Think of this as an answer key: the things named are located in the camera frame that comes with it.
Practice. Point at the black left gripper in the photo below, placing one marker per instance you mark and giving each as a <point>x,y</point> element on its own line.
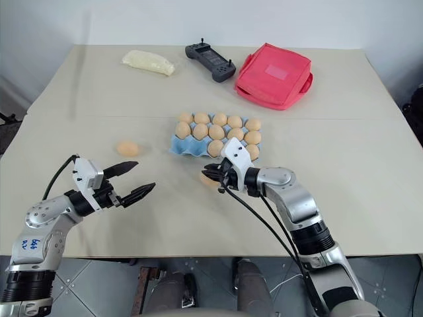
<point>106,196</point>

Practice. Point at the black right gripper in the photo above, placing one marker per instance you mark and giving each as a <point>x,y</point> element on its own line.
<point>231,176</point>

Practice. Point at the brown egg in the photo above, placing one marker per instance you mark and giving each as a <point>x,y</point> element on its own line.
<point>235,121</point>
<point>200,131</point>
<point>207,181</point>
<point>219,119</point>
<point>215,148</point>
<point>235,133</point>
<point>252,137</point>
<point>185,118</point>
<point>182,129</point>
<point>253,124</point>
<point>216,131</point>
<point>201,118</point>
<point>127,148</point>
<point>253,152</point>

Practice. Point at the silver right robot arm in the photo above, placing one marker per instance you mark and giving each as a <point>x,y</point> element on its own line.
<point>297,204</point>

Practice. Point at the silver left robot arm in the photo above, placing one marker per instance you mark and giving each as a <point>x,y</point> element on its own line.
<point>39,228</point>

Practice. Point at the blue egg carton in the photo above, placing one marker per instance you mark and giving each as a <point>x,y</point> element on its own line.
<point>185,147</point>

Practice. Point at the rusty metal table leg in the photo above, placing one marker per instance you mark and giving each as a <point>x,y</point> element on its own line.
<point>147,287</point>

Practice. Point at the dark grey remote controller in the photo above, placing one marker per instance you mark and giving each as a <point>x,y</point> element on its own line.
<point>211,61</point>

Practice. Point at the red fabric bag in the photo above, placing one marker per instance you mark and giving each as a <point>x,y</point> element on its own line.
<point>274,76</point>

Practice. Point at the dark rounded robot leg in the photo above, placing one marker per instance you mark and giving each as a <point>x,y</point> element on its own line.
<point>168,290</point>
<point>252,285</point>

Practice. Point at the clear bag of white rice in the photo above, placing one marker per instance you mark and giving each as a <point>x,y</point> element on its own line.
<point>148,62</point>

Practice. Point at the black stand beside table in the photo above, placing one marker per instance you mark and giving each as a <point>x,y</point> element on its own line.
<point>7,122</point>

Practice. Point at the black equipment beside table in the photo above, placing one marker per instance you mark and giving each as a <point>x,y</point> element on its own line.
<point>413,115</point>

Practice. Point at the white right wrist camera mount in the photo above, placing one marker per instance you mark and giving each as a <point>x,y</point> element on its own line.
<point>236,155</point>

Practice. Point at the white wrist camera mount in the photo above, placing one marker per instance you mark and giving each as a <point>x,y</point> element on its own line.
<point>86,175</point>
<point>236,155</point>

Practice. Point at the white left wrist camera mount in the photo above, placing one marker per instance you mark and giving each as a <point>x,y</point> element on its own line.
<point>86,175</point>

